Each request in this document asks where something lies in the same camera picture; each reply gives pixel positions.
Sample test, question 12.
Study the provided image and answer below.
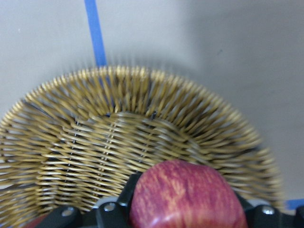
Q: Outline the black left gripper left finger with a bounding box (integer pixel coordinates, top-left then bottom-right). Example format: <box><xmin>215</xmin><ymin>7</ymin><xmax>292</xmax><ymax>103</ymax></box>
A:
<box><xmin>95</xmin><ymin>173</ymin><xmax>142</xmax><ymax>228</ymax></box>

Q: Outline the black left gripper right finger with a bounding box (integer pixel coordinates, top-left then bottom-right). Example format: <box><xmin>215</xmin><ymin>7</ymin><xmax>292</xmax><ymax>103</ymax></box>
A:
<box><xmin>237</xmin><ymin>194</ymin><xmax>283</xmax><ymax>228</ymax></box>

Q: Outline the red yellow apple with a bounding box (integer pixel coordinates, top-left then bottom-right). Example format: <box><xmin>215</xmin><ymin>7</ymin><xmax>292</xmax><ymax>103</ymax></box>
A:
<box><xmin>130</xmin><ymin>160</ymin><xmax>248</xmax><ymax>228</ymax></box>

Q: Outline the woven wicker basket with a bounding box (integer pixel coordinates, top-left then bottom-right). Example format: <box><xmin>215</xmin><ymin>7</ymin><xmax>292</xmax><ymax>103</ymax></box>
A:
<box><xmin>0</xmin><ymin>66</ymin><xmax>283</xmax><ymax>227</ymax></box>

